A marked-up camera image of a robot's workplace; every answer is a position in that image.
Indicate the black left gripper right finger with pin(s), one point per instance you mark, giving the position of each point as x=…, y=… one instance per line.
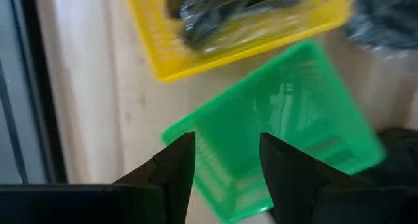
x=326, y=204

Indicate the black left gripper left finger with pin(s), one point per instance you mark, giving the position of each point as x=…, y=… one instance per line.
x=98, y=204

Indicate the black bagged hair net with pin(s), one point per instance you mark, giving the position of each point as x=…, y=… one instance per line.
x=385, y=15

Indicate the black comb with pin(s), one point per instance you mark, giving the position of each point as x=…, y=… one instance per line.
x=209, y=18

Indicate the green plastic basket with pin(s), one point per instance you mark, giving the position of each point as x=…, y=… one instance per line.
x=277, y=103

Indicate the yellow plastic basket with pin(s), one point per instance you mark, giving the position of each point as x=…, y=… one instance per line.
x=170, y=64

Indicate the black aluminium table frame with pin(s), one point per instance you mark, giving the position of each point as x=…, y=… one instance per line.
x=42, y=103

